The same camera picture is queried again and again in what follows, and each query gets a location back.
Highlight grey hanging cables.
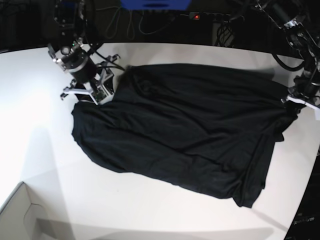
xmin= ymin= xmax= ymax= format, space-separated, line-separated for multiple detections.
xmin=104 ymin=9 xmax=176 ymax=40

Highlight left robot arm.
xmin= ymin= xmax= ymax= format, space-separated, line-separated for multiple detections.
xmin=254 ymin=0 xmax=320 ymax=112

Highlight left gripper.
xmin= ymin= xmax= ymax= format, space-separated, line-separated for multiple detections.
xmin=281 ymin=84 xmax=320 ymax=109

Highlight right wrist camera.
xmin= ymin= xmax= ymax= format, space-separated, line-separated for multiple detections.
xmin=90 ymin=83 xmax=115 ymax=105

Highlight black long-sleeve t-shirt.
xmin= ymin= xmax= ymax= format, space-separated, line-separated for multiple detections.
xmin=72 ymin=64 xmax=298 ymax=208

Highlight blue panel overhead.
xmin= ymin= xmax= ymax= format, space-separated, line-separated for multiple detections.
xmin=120 ymin=0 xmax=191 ymax=11

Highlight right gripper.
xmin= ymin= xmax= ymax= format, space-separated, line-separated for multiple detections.
xmin=60 ymin=53 xmax=120 ymax=101

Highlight white cardboard box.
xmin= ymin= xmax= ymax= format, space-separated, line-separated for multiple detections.
xmin=0 ymin=181 xmax=76 ymax=240

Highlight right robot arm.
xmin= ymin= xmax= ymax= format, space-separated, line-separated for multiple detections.
xmin=48 ymin=0 xmax=123 ymax=105

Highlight black power strip red light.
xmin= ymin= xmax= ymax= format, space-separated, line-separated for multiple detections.
xmin=180 ymin=12 xmax=231 ymax=23

